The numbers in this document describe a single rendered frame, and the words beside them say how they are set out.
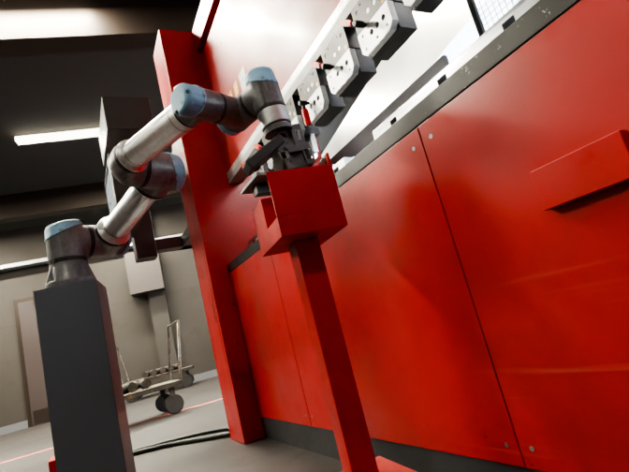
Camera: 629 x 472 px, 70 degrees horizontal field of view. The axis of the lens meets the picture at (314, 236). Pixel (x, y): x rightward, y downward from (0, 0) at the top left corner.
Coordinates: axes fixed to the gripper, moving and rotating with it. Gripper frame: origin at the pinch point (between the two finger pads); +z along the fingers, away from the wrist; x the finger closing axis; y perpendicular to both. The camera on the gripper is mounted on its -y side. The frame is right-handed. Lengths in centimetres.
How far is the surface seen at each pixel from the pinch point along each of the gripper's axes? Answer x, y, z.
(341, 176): 17.1, 23.1, -10.1
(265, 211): 4.5, -5.9, -2.0
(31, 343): 817, -230, -83
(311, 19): 27, 38, -70
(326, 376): 3.4, -4.7, 38.1
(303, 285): 3.4, -3.0, 17.4
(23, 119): 434, -108, -283
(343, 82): 19, 36, -40
